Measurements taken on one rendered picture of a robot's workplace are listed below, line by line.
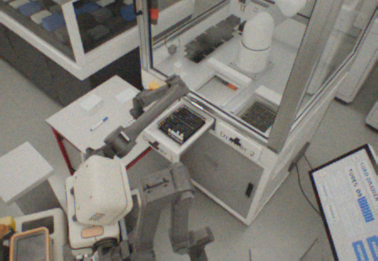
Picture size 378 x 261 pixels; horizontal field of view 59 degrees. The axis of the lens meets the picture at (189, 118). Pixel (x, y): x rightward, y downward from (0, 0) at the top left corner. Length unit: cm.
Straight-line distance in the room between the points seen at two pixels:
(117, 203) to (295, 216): 184
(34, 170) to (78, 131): 33
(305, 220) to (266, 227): 31
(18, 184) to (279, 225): 179
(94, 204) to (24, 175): 97
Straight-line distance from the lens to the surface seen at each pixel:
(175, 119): 196
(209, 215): 264
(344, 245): 162
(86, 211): 118
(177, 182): 87
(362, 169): 168
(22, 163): 212
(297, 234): 272
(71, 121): 223
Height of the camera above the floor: 237
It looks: 48 degrees down
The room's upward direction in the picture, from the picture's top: 4 degrees clockwise
